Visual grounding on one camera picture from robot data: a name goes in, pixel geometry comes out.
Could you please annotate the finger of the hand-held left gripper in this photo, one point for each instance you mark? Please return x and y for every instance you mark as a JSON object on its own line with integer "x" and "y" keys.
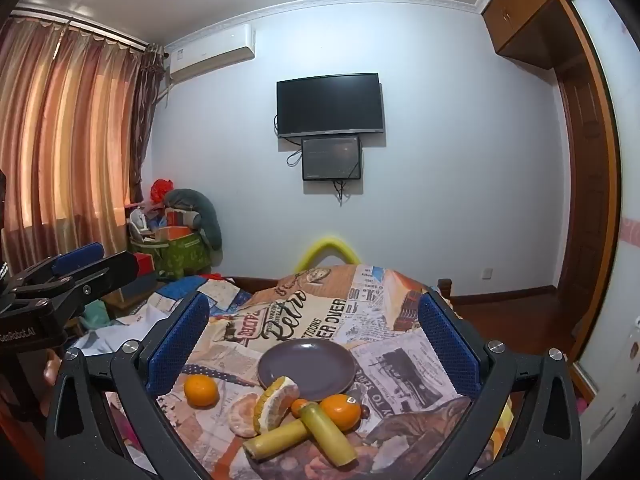
{"x": 77, "y": 258}
{"x": 102, "y": 274}

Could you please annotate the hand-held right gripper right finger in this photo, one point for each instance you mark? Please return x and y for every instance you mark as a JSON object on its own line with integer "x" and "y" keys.
{"x": 447, "y": 345}

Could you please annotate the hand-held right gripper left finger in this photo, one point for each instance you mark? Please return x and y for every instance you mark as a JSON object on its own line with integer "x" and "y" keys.
{"x": 177, "y": 345}

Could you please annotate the mandarin orange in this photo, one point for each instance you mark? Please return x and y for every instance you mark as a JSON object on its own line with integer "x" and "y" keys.
{"x": 201, "y": 391}
{"x": 299, "y": 406}

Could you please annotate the dark red jujube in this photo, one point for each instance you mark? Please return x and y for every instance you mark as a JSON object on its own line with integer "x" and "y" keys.
{"x": 365, "y": 411}

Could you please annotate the pomelo segment with rind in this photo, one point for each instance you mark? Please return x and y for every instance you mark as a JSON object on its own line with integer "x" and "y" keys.
{"x": 275, "y": 400}

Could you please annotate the large orange with sticker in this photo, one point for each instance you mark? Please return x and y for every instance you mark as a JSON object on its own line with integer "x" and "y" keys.
{"x": 341, "y": 410}

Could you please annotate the purple round plate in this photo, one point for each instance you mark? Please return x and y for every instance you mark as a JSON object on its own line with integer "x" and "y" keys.
{"x": 310, "y": 365}

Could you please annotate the sugarcane piece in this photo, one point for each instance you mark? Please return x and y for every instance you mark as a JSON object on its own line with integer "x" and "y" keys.
{"x": 330, "y": 435}
{"x": 275, "y": 441}

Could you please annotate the teal soft toy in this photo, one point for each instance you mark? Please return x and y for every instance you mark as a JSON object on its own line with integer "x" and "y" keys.
{"x": 96, "y": 316}

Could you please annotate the red box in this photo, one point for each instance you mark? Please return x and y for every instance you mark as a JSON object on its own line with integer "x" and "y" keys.
{"x": 145, "y": 262}

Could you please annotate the orange box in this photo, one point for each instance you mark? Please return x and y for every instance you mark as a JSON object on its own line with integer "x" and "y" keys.
{"x": 172, "y": 234}

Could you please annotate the red plastic bag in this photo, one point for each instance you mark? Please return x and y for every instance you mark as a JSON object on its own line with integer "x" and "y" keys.
{"x": 161, "y": 191}

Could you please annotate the orange striped curtain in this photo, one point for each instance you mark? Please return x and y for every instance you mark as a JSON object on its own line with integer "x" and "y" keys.
{"x": 65, "y": 135}

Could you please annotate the printed blanket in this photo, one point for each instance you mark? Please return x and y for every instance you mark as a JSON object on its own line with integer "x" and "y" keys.
{"x": 310, "y": 310}

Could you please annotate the brown tied curtain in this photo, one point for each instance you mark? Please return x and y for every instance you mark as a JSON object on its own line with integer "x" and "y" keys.
{"x": 145, "y": 120}

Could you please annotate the yellow curved cushion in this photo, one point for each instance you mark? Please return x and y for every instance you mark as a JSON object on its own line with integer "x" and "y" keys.
{"x": 327, "y": 246}

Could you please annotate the white panel wardrobe door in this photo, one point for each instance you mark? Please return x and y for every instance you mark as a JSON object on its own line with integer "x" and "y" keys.
{"x": 615, "y": 310}

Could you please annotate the wooden door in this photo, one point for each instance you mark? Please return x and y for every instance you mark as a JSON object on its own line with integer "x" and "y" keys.
{"x": 585, "y": 185}

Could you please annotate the white air conditioner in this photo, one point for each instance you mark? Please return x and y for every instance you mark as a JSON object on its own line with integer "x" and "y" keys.
{"x": 212, "y": 52}

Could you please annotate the wooden overhead cabinet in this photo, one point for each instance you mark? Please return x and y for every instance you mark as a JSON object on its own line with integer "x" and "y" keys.
{"x": 525, "y": 15}

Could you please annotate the wooden bed post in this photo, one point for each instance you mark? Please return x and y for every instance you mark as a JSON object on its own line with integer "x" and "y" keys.
{"x": 445, "y": 289}

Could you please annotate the white wall outlet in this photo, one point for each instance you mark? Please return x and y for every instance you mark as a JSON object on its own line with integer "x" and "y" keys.
{"x": 487, "y": 274}

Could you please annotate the small black wall monitor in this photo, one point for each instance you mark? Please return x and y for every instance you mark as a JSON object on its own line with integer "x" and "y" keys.
{"x": 331, "y": 158}

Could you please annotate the black wall television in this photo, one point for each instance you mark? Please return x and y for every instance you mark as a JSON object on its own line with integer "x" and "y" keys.
{"x": 330, "y": 105}

